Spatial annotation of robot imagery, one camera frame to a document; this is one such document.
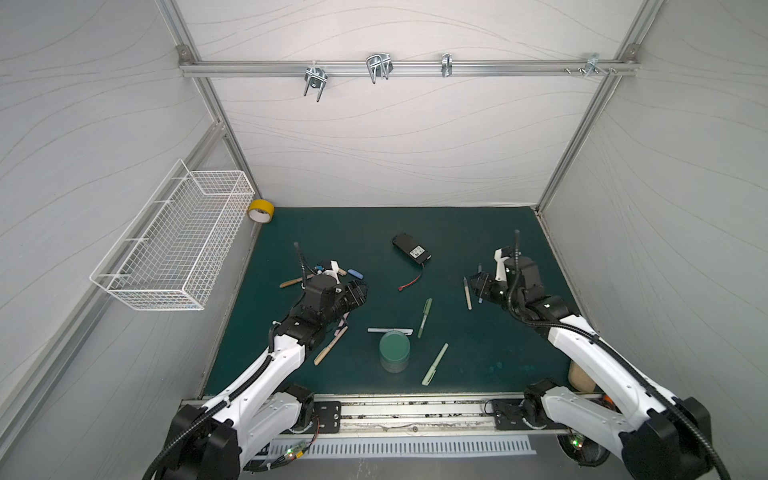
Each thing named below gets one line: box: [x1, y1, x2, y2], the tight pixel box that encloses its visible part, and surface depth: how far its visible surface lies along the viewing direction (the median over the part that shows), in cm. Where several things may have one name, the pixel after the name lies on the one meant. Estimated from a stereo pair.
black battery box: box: [392, 233, 432, 265], surface depth 107 cm
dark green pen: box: [417, 298, 432, 339], surface depth 93 cm
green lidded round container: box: [379, 330, 411, 374], surface depth 78 cm
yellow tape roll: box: [248, 199, 275, 223], surface depth 117 cm
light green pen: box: [421, 342, 449, 386], surface depth 83 cm
